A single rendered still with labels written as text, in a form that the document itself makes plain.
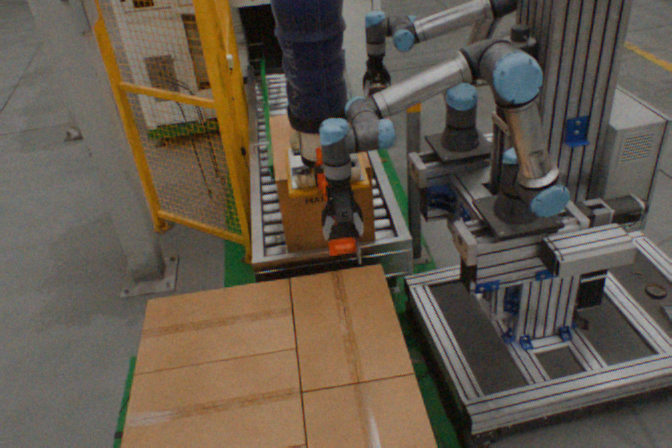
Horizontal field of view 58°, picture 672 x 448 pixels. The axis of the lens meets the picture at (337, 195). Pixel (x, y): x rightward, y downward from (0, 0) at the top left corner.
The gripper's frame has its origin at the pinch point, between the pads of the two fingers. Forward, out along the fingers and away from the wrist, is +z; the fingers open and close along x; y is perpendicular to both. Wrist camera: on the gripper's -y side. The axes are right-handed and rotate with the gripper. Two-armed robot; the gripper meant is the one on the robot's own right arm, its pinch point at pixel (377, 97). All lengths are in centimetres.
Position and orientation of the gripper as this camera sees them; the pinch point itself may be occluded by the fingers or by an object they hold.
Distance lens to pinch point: 251.1
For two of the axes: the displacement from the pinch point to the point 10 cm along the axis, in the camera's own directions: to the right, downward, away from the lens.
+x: 9.9, -1.3, 0.6
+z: 0.8, 8.3, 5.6
